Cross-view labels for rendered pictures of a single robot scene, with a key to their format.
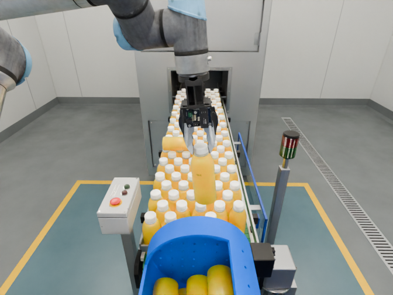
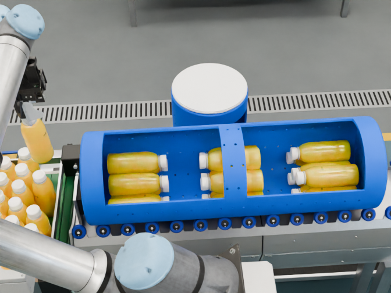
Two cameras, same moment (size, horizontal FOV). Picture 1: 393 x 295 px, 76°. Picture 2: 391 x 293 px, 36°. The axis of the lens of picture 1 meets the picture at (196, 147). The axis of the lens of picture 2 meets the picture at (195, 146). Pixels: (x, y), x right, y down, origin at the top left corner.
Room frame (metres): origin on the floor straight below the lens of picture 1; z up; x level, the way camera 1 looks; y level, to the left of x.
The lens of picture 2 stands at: (0.21, 1.19, 2.46)
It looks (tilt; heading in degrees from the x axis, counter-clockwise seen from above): 46 degrees down; 267
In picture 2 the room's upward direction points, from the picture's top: 1 degrees counter-clockwise
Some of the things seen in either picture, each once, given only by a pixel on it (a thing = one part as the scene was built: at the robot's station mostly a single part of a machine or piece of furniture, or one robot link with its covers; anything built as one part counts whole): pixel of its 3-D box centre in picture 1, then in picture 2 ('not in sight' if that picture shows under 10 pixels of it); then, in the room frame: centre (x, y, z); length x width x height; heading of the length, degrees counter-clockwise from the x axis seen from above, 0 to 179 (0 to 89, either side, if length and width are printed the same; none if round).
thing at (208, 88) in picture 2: not in sight; (209, 87); (0.06, -0.46, 1.03); 0.28 x 0.28 x 0.01
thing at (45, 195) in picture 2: not in sight; (45, 194); (0.63, -0.05, 0.98); 0.07 x 0.07 x 0.17
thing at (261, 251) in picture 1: (258, 260); (74, 162); (0.55, -0.21, 0.95); 0.10 x 0.07 x 0.10; 89
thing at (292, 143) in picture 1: (290, 140); not in sight; (0.89, -0.37, 1.23); 0.06 x 0.06 x 0.04
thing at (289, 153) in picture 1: (288, 150); not in sight; (0.89, -0.37, 1.18); 0.06 x 0.06 x 0.05
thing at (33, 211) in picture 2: (170, 216); (33, 211); (0.63, 0.09, 1.07); 0.04 x 0.04 x 0.02
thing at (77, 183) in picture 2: not in sight; (81, 200); (0.51, -0.01, 0.99); 0.10 x 0.02 x 0.12; 89
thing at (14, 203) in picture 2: (181, 205); (15, 203); (0.69, 0.05, 1.07); 0.04 x 0.04 x 0.02
